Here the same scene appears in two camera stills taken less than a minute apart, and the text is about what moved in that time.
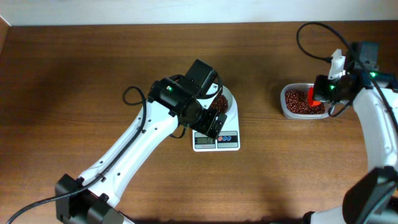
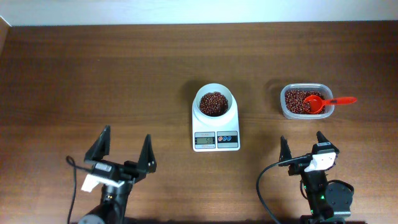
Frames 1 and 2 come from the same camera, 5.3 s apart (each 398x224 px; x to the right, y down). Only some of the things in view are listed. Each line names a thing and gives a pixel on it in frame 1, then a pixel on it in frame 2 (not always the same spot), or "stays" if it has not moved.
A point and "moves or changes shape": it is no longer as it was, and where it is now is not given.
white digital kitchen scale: x=229 y=140 stays
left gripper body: x=203 y=121 → x=124 y=173
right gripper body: x=325 y=89 → x=298 y=168
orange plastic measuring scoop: x=311 y=102 moves or changes shape
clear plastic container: x=299 y=86 stays
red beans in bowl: x=221 y=103 stays
